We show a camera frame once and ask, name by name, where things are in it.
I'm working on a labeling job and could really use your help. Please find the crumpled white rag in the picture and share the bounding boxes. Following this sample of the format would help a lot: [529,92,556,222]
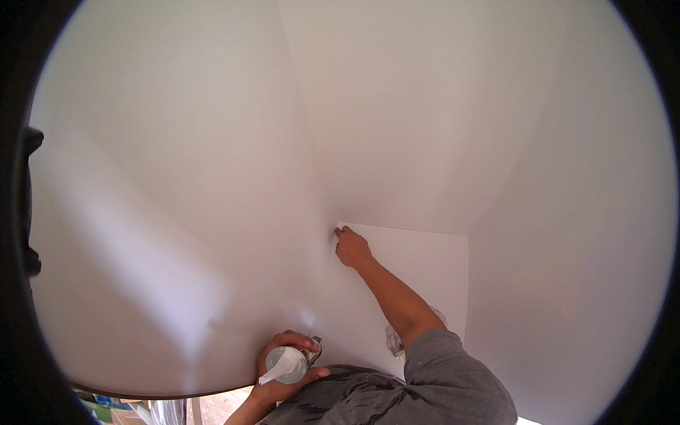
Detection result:
[385,305,448,363]

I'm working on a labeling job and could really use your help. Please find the person's right hand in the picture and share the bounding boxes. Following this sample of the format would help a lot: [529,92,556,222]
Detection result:
[334,226,374,270]

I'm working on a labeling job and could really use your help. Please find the sealant tube with white nozzle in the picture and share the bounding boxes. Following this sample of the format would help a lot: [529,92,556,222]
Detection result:
[258,335,324,386]

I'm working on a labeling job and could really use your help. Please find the person's left hand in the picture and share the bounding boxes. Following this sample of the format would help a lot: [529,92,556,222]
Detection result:
[249,330,331,406]

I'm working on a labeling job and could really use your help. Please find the person's body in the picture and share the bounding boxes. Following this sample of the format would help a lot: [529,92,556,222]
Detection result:
[259,329,519,425]

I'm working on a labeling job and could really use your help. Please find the heap of items on floor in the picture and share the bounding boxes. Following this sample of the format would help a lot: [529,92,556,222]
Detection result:
[73,387,188,425]

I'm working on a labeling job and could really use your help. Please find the white cabinet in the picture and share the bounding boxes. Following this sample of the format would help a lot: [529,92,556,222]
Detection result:
[29,0,679,425]

